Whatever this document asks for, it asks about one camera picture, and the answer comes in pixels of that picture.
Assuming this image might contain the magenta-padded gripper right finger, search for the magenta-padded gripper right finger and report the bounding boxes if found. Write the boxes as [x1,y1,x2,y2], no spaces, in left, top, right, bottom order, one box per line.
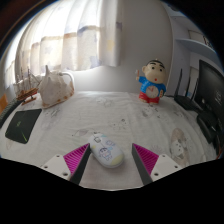
[131,143,184,186]

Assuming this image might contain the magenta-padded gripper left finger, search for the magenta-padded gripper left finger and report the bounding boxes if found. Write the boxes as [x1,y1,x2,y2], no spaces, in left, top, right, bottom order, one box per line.
[40,143,92,186]

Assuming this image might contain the white cartoon-print computer mouse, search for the white cartoon-print computer mouse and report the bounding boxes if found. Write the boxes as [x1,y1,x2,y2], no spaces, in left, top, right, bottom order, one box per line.
[87,132,125,169]

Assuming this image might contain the black mouse pad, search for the black mouse pad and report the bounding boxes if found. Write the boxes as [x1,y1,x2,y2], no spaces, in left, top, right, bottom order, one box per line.
[4,108,43,145]

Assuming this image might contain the white printed tablecloth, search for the white printed tablecloth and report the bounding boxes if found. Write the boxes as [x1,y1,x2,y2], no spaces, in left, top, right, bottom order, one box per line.
[0,90,218,191]

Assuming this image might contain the black router with antennas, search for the black router with antennas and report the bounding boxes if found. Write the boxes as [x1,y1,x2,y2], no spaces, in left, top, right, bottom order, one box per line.
[173,68,203,113]

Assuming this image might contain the large white conch shell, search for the large white conch shell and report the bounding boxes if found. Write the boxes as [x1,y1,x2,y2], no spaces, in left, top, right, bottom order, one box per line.
[38,64,75,109]

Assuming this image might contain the cartoon boy figure clock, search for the cartoon boy figure clock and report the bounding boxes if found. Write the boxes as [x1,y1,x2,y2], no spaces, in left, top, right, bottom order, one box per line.
[134,59,168,105]

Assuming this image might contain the orange wooden chair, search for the orange wooden chair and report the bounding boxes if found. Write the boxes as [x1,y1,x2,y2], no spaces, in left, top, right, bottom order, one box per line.
[0,93,8,114]

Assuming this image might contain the black computer monitor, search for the black computer monitor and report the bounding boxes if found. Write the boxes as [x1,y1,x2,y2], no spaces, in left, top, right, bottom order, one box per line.
[194,59,224,144]

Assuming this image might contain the white star-print curtain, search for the white star-print curtain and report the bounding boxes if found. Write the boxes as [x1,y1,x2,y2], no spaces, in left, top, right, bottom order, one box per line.
[4,0,124,91]

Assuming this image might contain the white wall shelf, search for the white wall shelf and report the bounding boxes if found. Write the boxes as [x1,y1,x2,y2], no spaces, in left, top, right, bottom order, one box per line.
[174,13,218,61]

